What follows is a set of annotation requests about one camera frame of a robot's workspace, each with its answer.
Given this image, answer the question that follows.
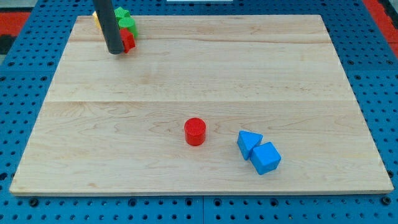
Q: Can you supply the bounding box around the red cylinder block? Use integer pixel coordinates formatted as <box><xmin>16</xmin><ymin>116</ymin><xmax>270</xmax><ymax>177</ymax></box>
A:
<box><xmin>184</xmin><ymin>118</ymin><xmax>206</xmax><ymax>146</ymax></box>

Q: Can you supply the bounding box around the red star block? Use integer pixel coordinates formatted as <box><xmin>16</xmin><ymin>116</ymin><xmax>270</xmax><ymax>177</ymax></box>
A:
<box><xmin>119</xmin><ymin>28</ymin><xmax>136</xmax><ymax>53</ymax></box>

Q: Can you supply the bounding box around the green star block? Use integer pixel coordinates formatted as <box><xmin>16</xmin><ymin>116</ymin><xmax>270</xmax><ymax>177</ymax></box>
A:
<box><xmin>114</xmin><ymin>7</ymin><xmax>131</xmax><ymax>22</ymax></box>

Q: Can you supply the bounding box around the blue triangular prism block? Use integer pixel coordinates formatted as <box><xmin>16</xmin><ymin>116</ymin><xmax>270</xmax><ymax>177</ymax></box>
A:
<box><xmin>237</xmin><ymin>130</ymin><xmax>263</xmax><ymax>161</ymax></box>

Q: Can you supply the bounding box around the blue cube block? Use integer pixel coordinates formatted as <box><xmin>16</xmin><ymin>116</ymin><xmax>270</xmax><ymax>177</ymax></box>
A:
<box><xmin>250</xmin><ymin>142</ymin><xmax>281</xmax><ymax>175</ymax></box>

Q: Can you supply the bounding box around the light wooden board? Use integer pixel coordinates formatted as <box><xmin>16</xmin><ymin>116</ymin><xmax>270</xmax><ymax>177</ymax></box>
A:
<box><xmin>10</xmin><ymin>15</ymin><xmax>394</xmax><ymax>197</ymax></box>

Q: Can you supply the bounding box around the green cylinder block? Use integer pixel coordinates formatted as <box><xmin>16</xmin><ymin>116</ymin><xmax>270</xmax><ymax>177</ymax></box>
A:
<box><xmin>118</xmin><ymin>17</ymin><xmax>138</xmax><ymax>38</ymax></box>

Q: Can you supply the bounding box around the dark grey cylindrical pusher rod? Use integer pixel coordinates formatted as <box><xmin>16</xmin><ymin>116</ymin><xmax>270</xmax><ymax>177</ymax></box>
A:
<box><xmin>93</xmin><ymin>0</ymin><xmax>124</xmax><ymax>55</ymax></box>

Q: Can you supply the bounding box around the yellow block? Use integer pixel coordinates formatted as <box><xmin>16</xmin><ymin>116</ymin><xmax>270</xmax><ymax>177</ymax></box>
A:
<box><xmin>92</xmin><ymin>11</ymin><xmax>101</xmax><ymax>29</ymax></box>

